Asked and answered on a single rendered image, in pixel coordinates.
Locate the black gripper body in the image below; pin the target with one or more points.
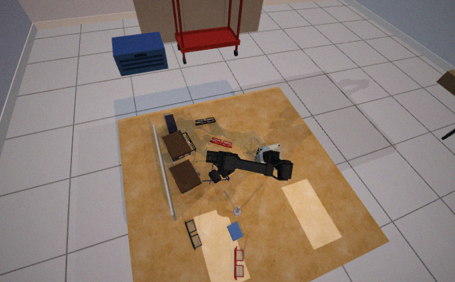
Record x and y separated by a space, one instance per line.
215 175

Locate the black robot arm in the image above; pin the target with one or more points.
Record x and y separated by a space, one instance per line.
228 161

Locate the red glasses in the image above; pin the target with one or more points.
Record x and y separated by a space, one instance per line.
239 269
218 141

